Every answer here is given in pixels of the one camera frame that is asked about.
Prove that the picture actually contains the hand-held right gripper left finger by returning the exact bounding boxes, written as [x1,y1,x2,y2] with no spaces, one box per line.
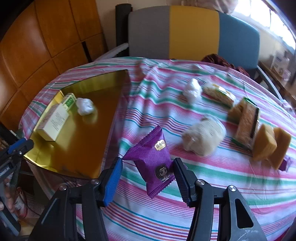
[28,157,123,241]

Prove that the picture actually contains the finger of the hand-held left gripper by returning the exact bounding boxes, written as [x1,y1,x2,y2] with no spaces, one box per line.
[6,138,26,154]
[20,138,34,152]

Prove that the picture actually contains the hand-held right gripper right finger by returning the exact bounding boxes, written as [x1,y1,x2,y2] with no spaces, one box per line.
[173,158,269,241]

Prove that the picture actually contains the gold tray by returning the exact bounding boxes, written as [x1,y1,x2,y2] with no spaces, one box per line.
[23,69,132,179]

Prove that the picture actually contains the white bun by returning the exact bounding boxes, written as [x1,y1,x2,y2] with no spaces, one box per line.
[181,115,227,156]

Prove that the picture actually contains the green cracker packet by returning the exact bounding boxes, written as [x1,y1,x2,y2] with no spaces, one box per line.
[232,97,260,149]

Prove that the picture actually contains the yellow sponge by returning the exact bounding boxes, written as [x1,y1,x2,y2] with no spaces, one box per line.
[269,127,292,170]
[228,98,247,124]
[252,124,277,162]

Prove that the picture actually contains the person's left hand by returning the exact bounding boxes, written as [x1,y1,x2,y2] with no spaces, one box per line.
[0,186,15,216]

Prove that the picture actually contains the white carton box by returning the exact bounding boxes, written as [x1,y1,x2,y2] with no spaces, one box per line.
[35,103,70,142]

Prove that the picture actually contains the plastic bag of groceries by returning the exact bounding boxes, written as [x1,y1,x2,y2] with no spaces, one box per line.
[13,186,47,219]

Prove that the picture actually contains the small green box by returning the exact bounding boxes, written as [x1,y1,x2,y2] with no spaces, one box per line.
[61,93,77,112]

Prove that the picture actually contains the white crumpled plastic ball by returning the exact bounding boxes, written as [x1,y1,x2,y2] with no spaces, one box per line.
[76,97,96,116]
[183,78,202,102]

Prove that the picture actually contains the striped tablecloth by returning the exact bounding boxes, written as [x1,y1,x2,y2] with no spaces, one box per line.
[18,57,296,241]

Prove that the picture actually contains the small purple snack packet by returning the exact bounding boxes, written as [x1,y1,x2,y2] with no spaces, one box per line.
[280,155,293,172]

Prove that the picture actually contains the white ribbed panel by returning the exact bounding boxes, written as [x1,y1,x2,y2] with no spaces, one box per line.
[94,44,129,62]

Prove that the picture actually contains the dark red cloth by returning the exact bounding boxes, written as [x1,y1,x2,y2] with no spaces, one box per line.
[201,53,251,78]

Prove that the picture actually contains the wooden side shelf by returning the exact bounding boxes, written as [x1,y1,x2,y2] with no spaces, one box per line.
[259,60,296,107]

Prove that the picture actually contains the white storage boxes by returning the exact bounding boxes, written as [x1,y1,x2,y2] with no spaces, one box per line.
[270,50,292,79]

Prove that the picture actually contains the grey yellow blue chair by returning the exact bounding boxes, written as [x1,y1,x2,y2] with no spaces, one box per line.
[127,5,284,100]

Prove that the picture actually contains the window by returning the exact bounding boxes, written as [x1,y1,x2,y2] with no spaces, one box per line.
[231,0,296,49]

